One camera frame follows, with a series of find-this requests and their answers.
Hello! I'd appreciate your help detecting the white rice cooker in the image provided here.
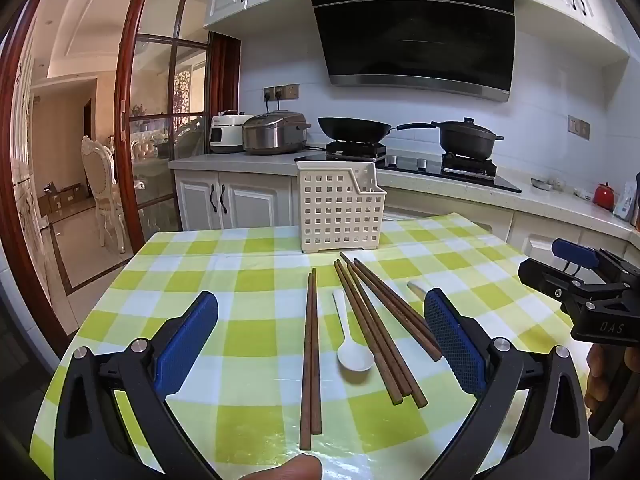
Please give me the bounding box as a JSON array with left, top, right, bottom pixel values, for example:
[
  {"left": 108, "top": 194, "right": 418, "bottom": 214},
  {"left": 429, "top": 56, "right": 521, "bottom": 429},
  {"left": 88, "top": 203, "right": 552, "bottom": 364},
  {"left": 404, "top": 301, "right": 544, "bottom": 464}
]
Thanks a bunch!
[{"left": 209, "top": 110, "right": 256, "bottom": 155}]

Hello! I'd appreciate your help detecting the black wok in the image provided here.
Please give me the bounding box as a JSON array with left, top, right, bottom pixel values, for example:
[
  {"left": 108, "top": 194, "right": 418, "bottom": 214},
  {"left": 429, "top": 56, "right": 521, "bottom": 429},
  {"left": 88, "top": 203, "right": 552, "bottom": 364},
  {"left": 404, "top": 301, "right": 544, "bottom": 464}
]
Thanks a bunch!
[{"left": 317, "top": 116, "right": 443, "bottom": 143}]

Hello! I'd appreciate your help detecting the red wooden door frame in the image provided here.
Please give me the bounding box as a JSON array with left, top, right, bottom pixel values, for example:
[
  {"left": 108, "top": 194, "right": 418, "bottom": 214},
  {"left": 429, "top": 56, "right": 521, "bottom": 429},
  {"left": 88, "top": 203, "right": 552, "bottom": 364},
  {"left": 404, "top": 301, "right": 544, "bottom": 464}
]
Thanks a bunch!
[{"left": 0, "top": 0, "right": 126, "bottom": 358}]

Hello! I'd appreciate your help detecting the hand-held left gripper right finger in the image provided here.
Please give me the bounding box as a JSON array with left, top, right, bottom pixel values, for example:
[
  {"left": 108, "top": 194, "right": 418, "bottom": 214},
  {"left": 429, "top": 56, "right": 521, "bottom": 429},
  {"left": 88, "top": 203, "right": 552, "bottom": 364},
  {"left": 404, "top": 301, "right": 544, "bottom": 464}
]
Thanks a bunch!
[{"left": 422, "top": 287, "right": 593, "bottom": 480}]

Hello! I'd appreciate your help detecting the kitchen counter with white cabinets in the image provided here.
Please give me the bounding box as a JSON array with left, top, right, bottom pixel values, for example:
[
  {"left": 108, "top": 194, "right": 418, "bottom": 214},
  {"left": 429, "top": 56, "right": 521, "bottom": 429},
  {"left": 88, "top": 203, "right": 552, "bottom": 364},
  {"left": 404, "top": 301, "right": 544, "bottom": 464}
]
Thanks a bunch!
[{"left": 167, "top": 150, "right": 640, "bottom": 291}]

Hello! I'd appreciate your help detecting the white plastic utensil basket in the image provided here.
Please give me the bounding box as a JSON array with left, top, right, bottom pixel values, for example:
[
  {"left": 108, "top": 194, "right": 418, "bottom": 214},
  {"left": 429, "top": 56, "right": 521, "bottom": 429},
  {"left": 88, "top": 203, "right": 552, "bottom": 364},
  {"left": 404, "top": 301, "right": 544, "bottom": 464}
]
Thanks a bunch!
[{"left": 296, "top": 161, "right": 387, "bottom": 253}]

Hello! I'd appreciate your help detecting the person's right hand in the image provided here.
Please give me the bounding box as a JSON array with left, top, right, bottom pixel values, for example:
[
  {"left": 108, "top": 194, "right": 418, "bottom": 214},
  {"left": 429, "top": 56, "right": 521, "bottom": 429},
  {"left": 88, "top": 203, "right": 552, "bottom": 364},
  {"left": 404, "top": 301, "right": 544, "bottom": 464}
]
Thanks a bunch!
[{"left": 584, "top": 345, "right": 622, "bottom": 412}]

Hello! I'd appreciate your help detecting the black range hood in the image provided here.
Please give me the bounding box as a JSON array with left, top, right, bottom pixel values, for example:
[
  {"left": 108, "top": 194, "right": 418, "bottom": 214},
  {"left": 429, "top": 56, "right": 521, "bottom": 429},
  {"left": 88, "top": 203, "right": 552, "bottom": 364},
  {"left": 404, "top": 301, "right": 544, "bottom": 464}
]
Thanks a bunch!
[{"left": 304, "top": 0, "right": 518, "bottom": 103}]

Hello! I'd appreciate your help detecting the green checked tablecloth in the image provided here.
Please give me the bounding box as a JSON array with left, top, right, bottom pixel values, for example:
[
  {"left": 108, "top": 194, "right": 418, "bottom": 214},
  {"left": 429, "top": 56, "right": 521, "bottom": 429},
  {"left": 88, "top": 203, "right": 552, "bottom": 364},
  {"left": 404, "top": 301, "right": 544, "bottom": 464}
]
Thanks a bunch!
[{"left": 30, "top": 212, "right": 596, "bottom": 480}]

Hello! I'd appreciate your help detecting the wooden sliding glass door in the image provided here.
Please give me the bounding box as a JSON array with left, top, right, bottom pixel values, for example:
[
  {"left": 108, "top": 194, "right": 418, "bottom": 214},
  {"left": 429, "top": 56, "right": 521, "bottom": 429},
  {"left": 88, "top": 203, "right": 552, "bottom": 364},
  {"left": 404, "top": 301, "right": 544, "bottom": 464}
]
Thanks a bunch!
[{"left": 114, "top": 0, "right": 241, "bottom": 241}]

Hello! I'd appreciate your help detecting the white bag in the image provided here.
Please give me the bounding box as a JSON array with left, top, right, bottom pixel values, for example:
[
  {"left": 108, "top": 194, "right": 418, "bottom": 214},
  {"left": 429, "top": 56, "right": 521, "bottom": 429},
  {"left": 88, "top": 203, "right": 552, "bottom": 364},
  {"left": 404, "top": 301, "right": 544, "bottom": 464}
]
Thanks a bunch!
[{"left": 616, "top": 182, "right": 639, "bottom": 221}]

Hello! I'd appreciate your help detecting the cardboard box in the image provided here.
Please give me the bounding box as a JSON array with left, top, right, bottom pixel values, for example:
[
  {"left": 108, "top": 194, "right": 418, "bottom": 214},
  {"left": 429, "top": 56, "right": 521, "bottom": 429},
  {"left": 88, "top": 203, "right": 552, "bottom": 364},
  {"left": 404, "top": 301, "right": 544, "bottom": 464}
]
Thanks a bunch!
[
  {"left": 60, "top": 184, "right": 93, "bottom": 209},
  {"left": 39, "top": 182, "right": 63, "bottom": 217}
]

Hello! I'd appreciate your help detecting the black glass gas stove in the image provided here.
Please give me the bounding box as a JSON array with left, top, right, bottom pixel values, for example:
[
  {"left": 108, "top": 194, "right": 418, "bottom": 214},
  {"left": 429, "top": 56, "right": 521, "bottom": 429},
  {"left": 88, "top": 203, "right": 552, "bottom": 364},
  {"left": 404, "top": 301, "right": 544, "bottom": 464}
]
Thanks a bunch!
[{"left": 320, "top": 140, "right": 523, "bottom": 195}]

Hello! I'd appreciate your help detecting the black pot with lid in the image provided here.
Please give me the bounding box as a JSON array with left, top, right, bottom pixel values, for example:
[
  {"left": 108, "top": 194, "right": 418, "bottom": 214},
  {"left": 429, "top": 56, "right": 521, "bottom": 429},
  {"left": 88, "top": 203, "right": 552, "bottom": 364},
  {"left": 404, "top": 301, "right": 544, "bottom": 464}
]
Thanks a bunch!
[{"left": 432, "top": 117, "right": 505, "bottom": 161}]

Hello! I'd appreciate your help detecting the silver rice cooker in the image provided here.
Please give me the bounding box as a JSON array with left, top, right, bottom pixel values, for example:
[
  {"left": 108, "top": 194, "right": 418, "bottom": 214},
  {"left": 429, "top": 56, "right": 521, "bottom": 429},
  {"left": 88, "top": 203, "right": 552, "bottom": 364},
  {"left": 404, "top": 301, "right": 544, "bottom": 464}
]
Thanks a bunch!
[{"left": 242, "top": 110, "right": 312, "bottom": 156}]

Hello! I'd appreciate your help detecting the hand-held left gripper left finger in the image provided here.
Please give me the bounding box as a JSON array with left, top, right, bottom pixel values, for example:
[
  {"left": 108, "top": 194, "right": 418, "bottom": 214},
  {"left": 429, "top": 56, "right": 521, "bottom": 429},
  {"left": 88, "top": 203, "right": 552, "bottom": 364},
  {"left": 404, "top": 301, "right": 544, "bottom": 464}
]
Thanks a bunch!
[{"left": 52, "top": 290, "right": 221, "bottom": 480}]

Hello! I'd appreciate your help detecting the person's left hand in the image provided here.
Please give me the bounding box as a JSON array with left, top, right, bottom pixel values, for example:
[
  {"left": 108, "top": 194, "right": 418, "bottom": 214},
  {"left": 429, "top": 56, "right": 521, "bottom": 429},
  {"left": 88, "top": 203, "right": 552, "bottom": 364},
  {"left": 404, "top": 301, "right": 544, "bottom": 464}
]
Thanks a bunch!
[{"left": 232, "top": 453, "right": 324, "bottom": 480}]

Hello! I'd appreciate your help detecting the red jar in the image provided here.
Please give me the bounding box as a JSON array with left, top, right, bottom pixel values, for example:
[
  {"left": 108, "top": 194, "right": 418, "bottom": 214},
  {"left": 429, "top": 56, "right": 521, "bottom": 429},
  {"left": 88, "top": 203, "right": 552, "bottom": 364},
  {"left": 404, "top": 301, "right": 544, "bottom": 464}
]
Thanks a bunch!
[{"left": 594, "top": 182, "right": 617, "bottom": 211}]

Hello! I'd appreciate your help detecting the gold wall outlet with plugs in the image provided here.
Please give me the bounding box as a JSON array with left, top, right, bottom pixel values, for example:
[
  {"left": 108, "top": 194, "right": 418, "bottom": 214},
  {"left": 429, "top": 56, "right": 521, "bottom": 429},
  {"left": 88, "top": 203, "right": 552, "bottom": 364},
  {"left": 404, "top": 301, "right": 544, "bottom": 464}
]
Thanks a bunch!
[{"left": 263, "top": 84, "right": 300, "bottom": 101}]

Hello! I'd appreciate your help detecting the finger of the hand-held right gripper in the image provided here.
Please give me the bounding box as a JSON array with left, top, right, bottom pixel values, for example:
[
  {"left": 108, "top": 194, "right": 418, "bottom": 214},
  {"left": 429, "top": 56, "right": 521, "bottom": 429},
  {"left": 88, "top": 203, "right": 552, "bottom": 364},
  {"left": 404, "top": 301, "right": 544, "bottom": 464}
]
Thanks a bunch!
[
  {"left": 517, "top": 258, "right": 601, "bottom": 307},
  {"left": 552, "top": 238, "right": 640, "bottom": 286}
]

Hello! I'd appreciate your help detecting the white carved dining chair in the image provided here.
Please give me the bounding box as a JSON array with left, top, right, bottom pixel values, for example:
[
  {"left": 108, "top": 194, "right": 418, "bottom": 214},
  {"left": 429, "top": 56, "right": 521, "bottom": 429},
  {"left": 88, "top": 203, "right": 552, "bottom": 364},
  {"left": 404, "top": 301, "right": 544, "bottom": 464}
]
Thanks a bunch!
[
  {"left": 81, "top": 136, "right": 128, "bottom": 253},
  {"left": 131, "top": 137, "right": 168, "bottom": 171}
]

